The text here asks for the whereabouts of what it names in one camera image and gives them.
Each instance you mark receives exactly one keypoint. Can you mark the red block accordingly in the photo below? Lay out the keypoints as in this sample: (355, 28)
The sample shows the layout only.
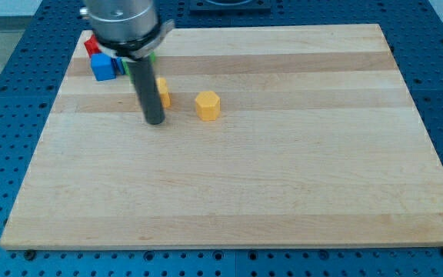
(91, 46)

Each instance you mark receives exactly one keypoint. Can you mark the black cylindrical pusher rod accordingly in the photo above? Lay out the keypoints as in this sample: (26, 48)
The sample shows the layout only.
(143, 78)

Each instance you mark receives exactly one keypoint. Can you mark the green block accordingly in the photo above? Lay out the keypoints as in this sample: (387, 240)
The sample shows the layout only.
(152, 58)

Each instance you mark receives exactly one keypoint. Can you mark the yellow hexagon block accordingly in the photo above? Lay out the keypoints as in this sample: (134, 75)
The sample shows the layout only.
(208, 105)

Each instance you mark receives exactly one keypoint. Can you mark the small blue block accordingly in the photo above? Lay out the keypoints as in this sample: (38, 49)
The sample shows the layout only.
(118, 64)

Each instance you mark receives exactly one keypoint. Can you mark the wooden board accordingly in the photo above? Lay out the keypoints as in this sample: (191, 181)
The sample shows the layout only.
(318, 144)

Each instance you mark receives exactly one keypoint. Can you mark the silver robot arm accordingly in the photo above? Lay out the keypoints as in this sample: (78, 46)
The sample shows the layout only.
(131, 30)

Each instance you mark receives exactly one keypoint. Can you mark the yellow heart block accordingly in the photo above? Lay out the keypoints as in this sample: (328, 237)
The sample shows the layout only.
(163, 91)

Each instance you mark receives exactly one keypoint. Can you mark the blue cube block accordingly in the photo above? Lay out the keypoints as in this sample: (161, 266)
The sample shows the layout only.
(102, 67)

